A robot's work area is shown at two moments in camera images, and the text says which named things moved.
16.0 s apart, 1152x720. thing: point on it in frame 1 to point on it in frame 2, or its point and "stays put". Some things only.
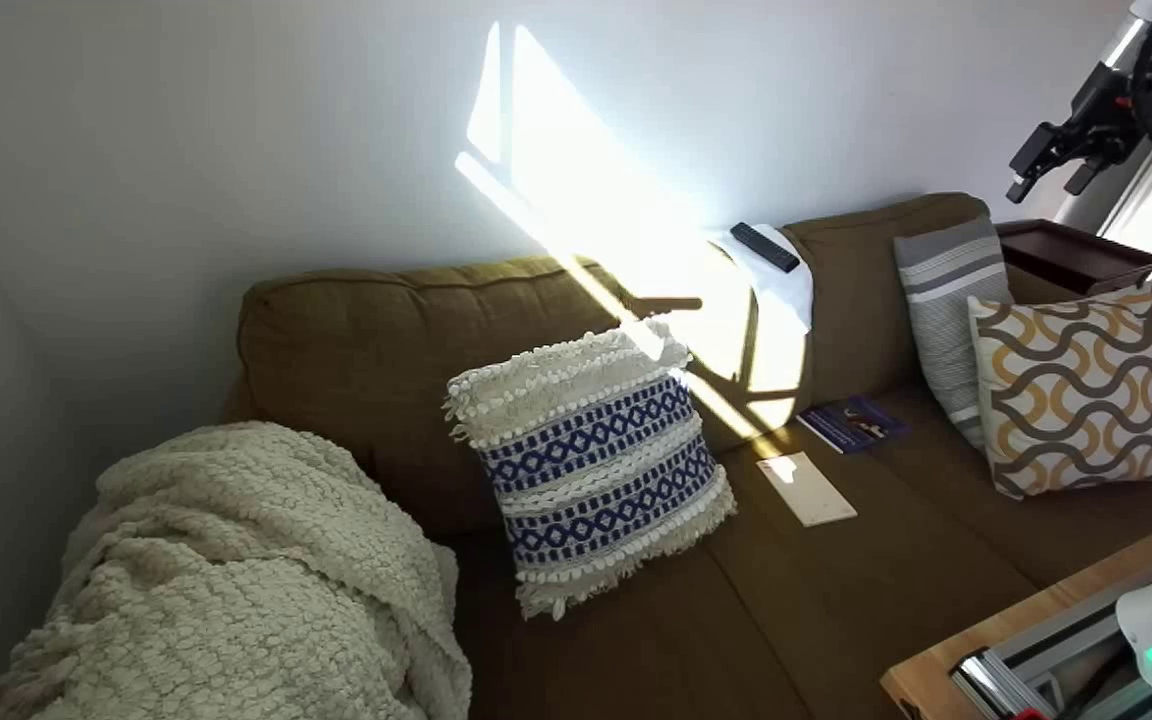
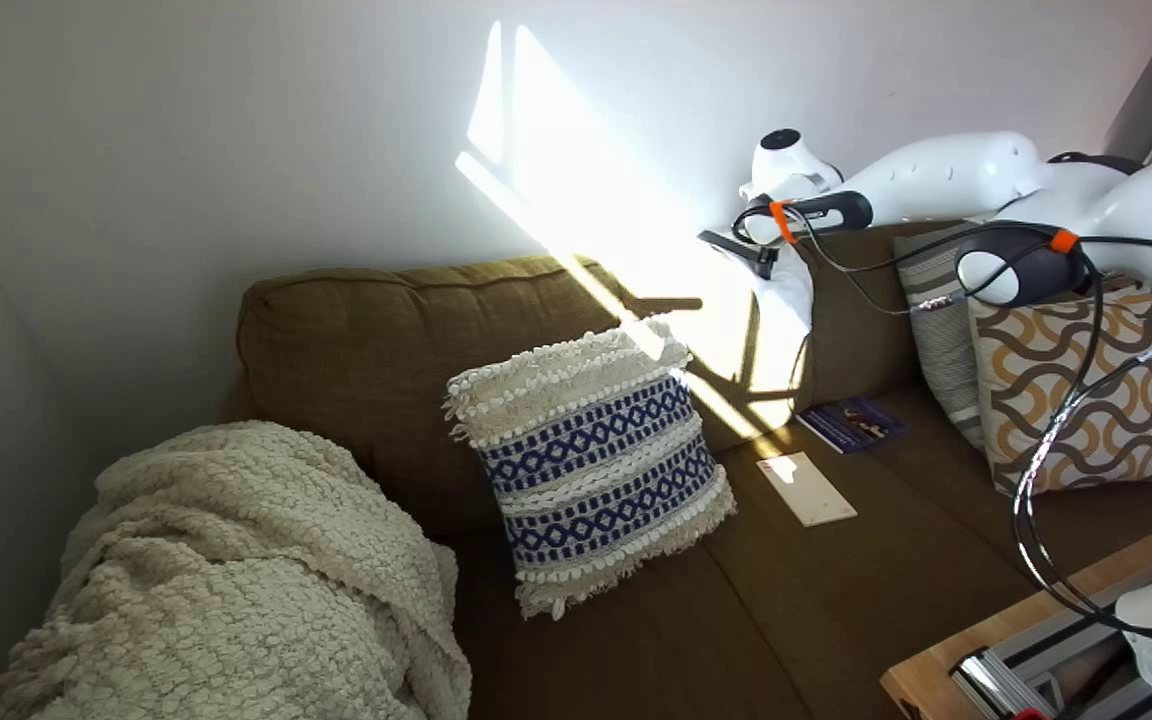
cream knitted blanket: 239,573 stays put
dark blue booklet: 850,422 stays put
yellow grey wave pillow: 1077,394 stays put
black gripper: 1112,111 to 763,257
